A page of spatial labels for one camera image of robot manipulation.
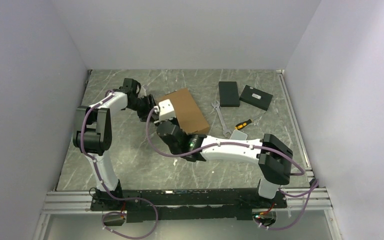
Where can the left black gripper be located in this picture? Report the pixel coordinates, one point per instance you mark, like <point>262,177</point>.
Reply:
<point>143,116</point>

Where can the brown cardboard express box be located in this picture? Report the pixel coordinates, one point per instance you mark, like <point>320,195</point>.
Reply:
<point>189,116</point>

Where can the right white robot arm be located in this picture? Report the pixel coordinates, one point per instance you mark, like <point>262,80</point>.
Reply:
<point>270,154</point>

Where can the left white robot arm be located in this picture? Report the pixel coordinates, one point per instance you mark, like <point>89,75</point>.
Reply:
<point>93,135</point>

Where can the black rectangular box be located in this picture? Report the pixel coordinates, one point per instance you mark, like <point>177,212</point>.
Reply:
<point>228,94</point>

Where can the black box with label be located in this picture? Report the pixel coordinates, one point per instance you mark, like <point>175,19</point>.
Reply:
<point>256,97</point>

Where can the silver open-end wrench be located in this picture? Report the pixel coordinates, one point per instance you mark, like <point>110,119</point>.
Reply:
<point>225,130</point>

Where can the yellow black screwdriver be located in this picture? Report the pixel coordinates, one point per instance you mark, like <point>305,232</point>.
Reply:
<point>243,124</point>

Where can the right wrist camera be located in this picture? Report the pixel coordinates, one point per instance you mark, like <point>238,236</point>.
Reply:
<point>166,110</point>

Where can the white network switch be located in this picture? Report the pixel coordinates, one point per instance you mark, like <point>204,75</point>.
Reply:
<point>238,135</point>

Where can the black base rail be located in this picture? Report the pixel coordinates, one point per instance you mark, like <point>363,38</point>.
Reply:
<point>186,204</point>

